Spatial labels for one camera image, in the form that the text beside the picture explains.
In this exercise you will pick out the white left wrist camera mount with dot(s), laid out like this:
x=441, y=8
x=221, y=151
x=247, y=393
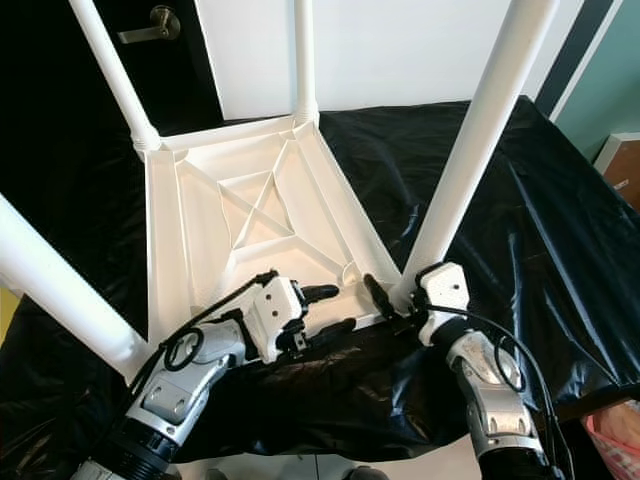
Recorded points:
x=272, y=305

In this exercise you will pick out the black plastic table cover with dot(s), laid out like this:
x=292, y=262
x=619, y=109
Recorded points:
x=550, y=220

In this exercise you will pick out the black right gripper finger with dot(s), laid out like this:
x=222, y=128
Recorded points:
x=380, y=295

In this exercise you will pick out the white plastic table leg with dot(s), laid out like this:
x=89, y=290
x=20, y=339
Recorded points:
x=475, y=140
x=305, y=55
x=110, y=65
x=60, y=290

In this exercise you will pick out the grey robot right foot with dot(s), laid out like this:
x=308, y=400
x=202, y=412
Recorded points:
x=370, y=474

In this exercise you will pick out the red plastic bag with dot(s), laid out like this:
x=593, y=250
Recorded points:
x=615, y=440

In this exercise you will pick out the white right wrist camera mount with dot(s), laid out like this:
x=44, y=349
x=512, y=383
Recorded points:
x=445, y=285

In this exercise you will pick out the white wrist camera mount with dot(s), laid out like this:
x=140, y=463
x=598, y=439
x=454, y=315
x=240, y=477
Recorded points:
x=272, y=305
x=445, y=285

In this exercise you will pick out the dark grey wall post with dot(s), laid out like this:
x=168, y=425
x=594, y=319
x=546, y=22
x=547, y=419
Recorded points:
x=575, y=55

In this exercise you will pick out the yellow box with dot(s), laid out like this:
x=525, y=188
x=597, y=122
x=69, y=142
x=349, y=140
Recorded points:
x=8, y=310

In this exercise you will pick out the white brown cabinet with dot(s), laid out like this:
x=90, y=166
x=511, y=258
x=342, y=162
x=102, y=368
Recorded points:
x=620, y=165

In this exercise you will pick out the white board panel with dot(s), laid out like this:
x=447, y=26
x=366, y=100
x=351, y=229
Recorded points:
x=390, y=55

